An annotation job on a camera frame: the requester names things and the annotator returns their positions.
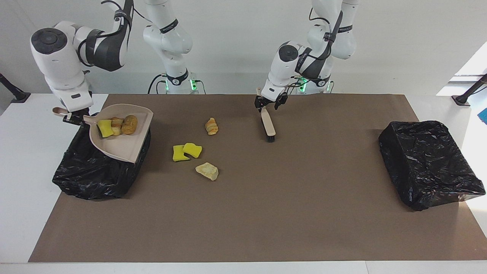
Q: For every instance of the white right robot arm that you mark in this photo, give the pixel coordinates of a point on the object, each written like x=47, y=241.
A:
x=53, y=57

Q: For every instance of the beige plastic dustpan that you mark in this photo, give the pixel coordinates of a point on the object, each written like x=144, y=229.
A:
x=121, y=146

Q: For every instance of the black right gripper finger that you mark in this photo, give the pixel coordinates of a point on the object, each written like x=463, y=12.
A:
x=73, y=120
x=83, y=112

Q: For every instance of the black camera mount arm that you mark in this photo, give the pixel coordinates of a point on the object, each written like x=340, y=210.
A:
x=17, y=95
x=462, y=99

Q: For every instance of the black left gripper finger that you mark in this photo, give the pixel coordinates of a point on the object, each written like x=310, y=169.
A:
x=280, y=102
x=258, y=103

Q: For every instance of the brown table mat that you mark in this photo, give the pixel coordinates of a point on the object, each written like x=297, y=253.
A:
x=342, y=236

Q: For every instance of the orange striped croissant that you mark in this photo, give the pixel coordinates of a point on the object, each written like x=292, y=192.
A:
x=211, y=126

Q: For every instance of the brown oval bread roll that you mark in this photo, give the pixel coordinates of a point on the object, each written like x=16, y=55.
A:
x=129, y=124

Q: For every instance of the yellow green-backed sponge wedge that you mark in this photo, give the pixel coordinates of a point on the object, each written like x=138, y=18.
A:
x=105, y=127

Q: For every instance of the black bag-lined trash bin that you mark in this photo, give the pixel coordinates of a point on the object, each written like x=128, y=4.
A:
x=95, y=179
x=430, y=163

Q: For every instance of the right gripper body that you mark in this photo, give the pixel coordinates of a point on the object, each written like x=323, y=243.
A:
x=76, y=101

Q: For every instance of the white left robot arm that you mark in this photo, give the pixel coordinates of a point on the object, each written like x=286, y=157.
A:
x=289, y=64

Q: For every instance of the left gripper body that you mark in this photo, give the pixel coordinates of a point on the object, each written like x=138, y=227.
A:
x=274, y=90

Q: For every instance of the blue object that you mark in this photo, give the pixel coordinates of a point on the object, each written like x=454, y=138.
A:
x=484, y=116

